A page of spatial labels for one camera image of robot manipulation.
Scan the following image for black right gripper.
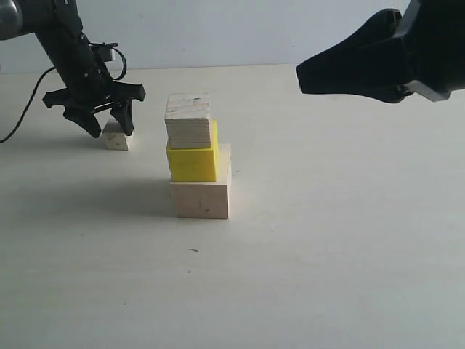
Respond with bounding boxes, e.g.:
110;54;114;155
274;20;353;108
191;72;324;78
296;1;464;104

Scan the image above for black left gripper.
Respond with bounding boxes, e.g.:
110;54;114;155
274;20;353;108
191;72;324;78
36;31;146;138

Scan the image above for small wooden cube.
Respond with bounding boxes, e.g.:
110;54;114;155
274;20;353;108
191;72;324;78
102;119;133;151

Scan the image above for medium wooden cube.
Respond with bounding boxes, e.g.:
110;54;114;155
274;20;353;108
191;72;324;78
164;92;213;149

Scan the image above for yellow cube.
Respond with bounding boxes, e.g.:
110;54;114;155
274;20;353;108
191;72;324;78
166;119;219;182

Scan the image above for large pale wooden cube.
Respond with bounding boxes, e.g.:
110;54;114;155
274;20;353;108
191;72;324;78
170;143;232;220

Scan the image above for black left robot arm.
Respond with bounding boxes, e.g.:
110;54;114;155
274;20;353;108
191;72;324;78
1;0;146;138

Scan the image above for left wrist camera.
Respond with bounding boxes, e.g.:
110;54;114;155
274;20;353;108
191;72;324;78
89;43;118;63

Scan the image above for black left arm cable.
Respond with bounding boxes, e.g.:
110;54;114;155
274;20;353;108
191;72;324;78
0;66;57;144

